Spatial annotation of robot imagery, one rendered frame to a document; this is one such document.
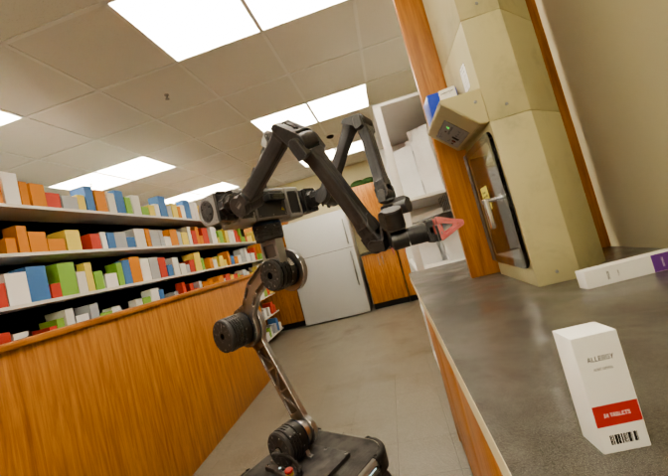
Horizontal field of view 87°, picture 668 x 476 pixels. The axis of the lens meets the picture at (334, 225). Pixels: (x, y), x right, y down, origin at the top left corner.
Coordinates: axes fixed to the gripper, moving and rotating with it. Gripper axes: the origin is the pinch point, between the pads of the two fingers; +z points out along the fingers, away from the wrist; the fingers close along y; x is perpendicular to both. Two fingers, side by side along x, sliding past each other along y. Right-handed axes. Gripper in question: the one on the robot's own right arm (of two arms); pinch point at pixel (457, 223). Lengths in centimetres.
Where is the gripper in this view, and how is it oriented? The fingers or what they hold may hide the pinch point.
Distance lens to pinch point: 108.3
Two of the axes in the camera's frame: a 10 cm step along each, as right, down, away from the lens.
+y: 1.7, 0.4, 9.9
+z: 9.5, -2.8, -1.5
